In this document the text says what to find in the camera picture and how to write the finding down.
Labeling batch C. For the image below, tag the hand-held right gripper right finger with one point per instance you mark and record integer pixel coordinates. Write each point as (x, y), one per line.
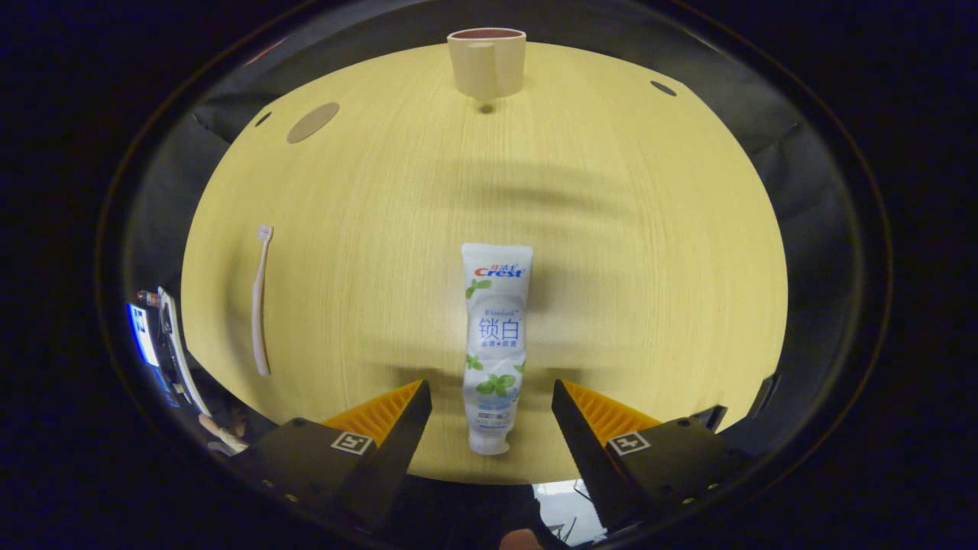
(592, 458)

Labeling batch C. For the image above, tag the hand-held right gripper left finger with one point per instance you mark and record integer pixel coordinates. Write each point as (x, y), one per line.
(390, 458)

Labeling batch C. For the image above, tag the white toothpaste tube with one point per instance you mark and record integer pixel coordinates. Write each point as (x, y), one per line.
(497, 336)

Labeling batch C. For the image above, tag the pale pink toothbrush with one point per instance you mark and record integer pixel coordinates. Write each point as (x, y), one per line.
(260, 321)

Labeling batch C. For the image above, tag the round brown coaster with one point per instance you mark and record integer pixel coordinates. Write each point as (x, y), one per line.
(313, 122)

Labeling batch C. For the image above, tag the beige cup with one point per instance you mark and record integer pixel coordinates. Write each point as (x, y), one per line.
(489, 69)

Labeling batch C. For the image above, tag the wooden desktop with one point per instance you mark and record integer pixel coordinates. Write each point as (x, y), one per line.
(611, 267)

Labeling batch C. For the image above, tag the computer monitor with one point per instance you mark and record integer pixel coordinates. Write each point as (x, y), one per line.
(142, 336)

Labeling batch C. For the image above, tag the black desk grommet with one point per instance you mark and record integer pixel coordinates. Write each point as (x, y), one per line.
(663, 88)
(263, 118)

